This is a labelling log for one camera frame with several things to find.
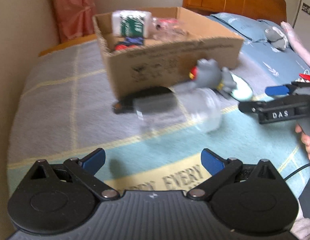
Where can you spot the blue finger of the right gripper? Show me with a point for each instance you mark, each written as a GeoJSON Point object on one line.
{"type": "Point", "coordinates": [277, 90]}

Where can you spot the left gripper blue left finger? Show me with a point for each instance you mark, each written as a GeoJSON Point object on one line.
{"type": "Point", "coordinates": [93, 161]}

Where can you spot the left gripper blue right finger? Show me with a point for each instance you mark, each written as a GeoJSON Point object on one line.
{"type": "Point", "coordinates": [212, 162]}

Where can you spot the clear plastic jar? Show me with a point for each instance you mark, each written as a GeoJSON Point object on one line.
{"type": "Point", "coordinates": [199, 108]}

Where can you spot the grey rubber animal toy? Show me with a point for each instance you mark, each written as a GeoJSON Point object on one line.
{"type": "Point", "coordinates": [206, 74]}

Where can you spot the black oval mirror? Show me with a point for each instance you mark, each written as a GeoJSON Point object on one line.
{"type": "Point", "coordinates": [147, 101]}

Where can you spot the clear round box red label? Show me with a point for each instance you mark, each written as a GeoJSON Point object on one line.
{"type": "Point", "coordinates": [168, 29]}

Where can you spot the white plastic rectangular bottle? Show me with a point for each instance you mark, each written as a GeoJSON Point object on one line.
{"type": "Point", "coordinates": [131, 23]}

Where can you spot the person's right hand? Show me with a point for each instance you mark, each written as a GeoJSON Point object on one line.
{"type": "Point", "coordinates": [305, 139]}

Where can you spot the blue floral bedsheet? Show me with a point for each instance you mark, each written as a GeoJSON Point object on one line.
{"type": "Point", "coordinates": [261, 65]}

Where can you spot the mint green oval case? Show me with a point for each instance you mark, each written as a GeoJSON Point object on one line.
{"type": "Point", "coordinates": [243, 91]}

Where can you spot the papers on bed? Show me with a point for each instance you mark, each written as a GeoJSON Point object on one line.
{"type": "Point", "coordinates": [303, 78]}

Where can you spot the pink patterned cloth roll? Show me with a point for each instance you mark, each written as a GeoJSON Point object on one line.
{"type": "Point", "coordinates": [296, 43]}

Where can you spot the grey plush toy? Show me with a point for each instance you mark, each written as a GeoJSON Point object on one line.
{"type": "Point", "coordinates": [276, 38]}

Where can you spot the teal patchwork blanket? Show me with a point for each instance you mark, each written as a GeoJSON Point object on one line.
{"type": "Point", "coordinates": [65, 111]}

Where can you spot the blue floral pillow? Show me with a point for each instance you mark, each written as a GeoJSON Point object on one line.
{"type": "Point", "coordinates": [249, 28]}

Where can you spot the brown cardboard box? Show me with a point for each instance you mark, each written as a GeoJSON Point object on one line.
{"type": "Point", "coordinates": [159, 63]}

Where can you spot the pink curtain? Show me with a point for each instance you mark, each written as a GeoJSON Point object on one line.
{"type": "Point", "coordinates": [74, 18]}

